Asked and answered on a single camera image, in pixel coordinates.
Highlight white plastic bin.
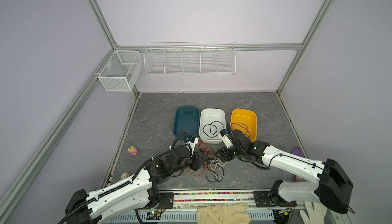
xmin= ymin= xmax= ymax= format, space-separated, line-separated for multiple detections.
xmin=199 ymin=108 xmax=226 ymax=144

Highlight small white mesh basket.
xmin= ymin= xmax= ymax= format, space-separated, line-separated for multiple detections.
xmin=98 ymin=50 xmax=143 ymax=92

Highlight long white wire basket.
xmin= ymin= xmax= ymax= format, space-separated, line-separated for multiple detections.
xmin=144 ymin=42 xmax=236 ymax=75

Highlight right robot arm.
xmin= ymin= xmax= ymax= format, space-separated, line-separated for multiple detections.
xmin=216 ymin=129 xmax=353 ymax=214

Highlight black cables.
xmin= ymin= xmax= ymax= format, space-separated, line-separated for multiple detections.
xmin=198 ymin=145 xmax=226 ymax=183

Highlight small beige toy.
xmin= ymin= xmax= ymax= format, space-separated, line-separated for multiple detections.
xmin=120 ymin=171 xmax=130 ymax=180

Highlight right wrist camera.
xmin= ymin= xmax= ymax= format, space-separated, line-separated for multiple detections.
xmin=218 ymin=129 xmax=233 ymax=149

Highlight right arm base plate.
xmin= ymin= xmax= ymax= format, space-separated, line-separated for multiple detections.
xmin=253 ymin=190 xmax=297 ymax=208

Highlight white glove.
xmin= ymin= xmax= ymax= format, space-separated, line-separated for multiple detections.
xmin=300 ymin=202 xmax=327 ymax=224

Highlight cream work glove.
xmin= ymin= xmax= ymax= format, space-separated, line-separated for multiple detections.
xmin=197 ymin=204 xmax=251 ymax=224

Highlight teal plastic bin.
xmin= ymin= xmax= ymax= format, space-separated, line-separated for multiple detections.
xmin=173 ymin=105 xmax=200 ymax=137

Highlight thin white cable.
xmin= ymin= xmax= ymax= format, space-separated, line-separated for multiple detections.
xmin=208 ymin=158 xmax=229 ymax=171

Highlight black cable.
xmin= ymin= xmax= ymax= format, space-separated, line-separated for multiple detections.
xmin=202 ymin=120 xmax=224 ymax=139

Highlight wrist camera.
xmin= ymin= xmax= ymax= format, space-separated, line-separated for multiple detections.
xmin=218 ymin=129 xmax=233 ymax=149
xmin=184 ymin=136 xmax=199 ymax=158

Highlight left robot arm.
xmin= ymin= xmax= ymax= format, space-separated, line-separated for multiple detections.
xmin=60 ymin=145 xmax=207 ymax=224

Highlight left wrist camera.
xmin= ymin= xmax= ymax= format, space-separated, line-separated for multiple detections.
xmin=184 ymin=136 xmax=199 ymax=158

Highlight pink toy figure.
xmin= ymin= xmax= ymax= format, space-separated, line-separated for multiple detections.
xmin=128 ymin=146 xmax=138 ymax=156

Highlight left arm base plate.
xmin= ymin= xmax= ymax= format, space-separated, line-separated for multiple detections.
xmin=143 ymin=192 xmax=174 ymax=209

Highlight yellow plastic bin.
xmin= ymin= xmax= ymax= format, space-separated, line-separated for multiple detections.
xmin=230 ymin=108 xmax=257 ymax=142

